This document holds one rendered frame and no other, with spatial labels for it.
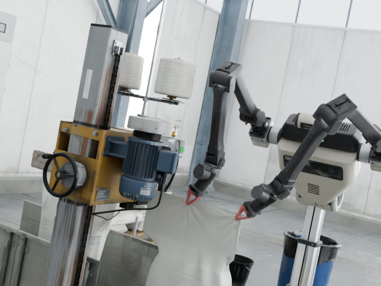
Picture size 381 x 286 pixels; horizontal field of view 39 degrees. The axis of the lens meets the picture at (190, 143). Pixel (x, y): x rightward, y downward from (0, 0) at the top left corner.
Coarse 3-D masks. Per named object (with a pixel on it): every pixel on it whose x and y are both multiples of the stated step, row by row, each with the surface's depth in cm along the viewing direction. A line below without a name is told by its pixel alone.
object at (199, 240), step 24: (168, 216) 255; (192, 216) 251; (216, 216) 243; (240, 216) 237; (168, 240) 254; (192, 240) 250; (216, 240) 242; (168, 264) 247; (192, 264) 242; (216, 264) 239
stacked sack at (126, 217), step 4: (116, 212) 540; (120, 212) 542; (124, 212) 544; (128, 212) 548; (132, 212) 554; (136, 212) 560; (140, 212) 564; (116, 216) 526; (120, 216) 531; (124, 216) 536; (128, 216) 543; (132, 216) 549; (140, 216) 561; (112, 220) 518; (116, 220) 524; (120, 220) 531; (124, 220) 537; (128, 220) 543; (132, 220) 548; (140, 220) 564; (112, 224) 519; (116, 224) 526; (120, 224) 533
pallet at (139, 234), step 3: (126, 231) 569; (129, 231) 571; (138, 231) 579; (141, 231) 581; (129, 234) 556; (132, 234) 559; (138, 234) 566; (141, 234) 571; (144, 234) 576; (138, 237) 567; (141, 237) 573; (147, 240) 597; (150, 240) 600
